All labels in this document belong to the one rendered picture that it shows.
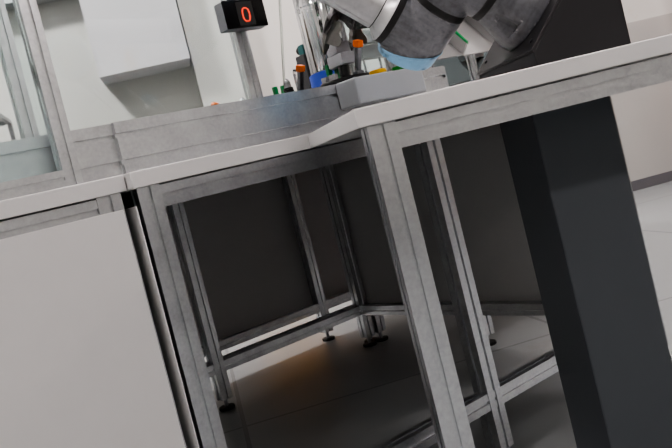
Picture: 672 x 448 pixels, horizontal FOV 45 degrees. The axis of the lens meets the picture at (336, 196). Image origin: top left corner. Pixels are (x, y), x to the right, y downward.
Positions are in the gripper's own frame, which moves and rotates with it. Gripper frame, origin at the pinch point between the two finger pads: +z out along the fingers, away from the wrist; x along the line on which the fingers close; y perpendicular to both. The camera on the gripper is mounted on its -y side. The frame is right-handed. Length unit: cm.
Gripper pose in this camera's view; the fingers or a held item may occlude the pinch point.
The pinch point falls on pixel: (337, 47)
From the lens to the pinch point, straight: 208.6
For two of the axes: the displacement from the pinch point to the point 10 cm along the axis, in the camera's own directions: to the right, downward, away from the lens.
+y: 6.1, 5.6, -5.6
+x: 7.6, -2.2, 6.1
